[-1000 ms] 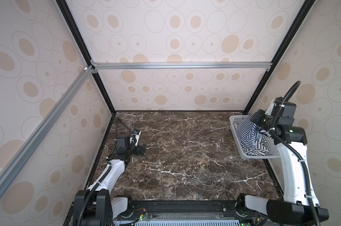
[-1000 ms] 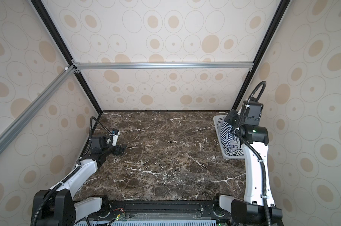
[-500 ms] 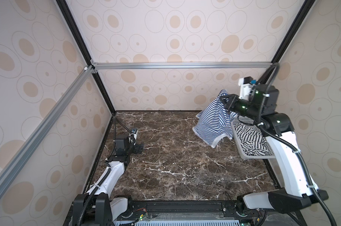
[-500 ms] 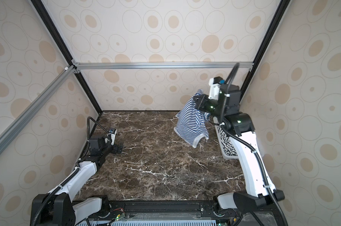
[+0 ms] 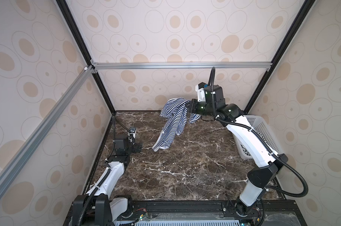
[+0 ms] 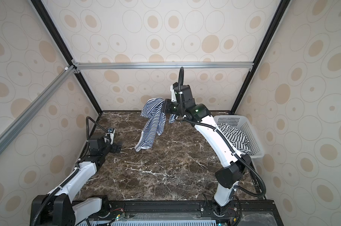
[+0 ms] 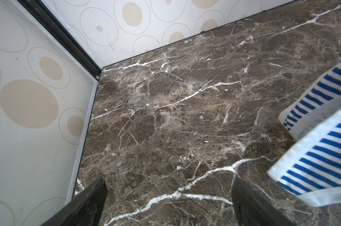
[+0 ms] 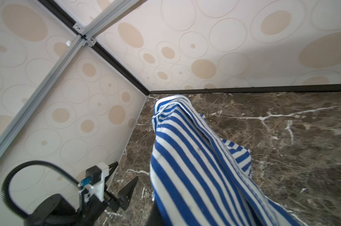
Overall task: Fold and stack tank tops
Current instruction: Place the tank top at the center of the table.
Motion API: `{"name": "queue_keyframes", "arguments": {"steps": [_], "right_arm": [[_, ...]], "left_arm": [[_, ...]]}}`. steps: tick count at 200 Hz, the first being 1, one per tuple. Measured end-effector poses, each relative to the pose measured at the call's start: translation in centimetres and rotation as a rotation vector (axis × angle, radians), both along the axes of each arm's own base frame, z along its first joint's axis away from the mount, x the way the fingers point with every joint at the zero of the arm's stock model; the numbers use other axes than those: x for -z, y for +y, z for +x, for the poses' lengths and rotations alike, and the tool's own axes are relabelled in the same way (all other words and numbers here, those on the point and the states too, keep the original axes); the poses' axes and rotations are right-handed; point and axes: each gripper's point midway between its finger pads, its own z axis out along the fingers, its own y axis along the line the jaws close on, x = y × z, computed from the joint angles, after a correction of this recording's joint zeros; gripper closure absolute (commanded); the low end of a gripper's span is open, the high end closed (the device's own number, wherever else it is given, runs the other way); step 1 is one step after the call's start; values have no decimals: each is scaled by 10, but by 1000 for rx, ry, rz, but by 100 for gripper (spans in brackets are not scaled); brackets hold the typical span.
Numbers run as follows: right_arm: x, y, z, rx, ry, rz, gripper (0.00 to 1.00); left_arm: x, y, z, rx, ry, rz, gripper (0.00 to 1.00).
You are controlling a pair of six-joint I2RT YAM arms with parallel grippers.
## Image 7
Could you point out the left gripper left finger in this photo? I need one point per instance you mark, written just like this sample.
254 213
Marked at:
85 209

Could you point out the blue white striped tank top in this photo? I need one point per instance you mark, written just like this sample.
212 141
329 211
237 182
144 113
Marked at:
311 168

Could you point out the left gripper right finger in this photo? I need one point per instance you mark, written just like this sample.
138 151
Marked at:
251 209

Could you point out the left black corner post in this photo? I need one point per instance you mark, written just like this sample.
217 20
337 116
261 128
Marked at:
42 14

